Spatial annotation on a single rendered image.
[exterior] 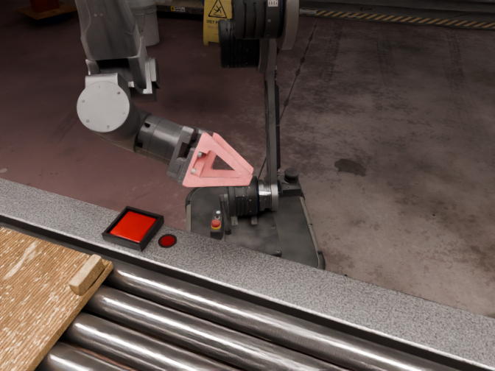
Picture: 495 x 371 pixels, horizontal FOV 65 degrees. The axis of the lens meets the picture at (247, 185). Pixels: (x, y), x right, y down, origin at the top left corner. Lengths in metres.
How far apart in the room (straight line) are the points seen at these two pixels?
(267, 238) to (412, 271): 0.71
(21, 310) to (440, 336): 0.58
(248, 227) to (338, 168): 0.96
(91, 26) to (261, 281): 0.42
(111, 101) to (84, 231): 0.34
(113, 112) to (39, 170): 2.19
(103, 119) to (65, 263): 0.29
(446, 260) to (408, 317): 1.43
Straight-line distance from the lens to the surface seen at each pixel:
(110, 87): 0.47
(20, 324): 0.64
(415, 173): 2.51
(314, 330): 0.58
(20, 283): 0.68
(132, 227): 0.71
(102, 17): 0.51
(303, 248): 1.58
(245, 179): 0.48
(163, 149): 0.51
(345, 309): 0.61
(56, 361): 0.61
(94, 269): 0.63
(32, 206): 0.84
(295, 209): 1.73
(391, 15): 5.07
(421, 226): 2.17
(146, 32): 4.19
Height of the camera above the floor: 1.42
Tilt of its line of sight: 40 degrees down
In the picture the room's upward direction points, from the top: straight up
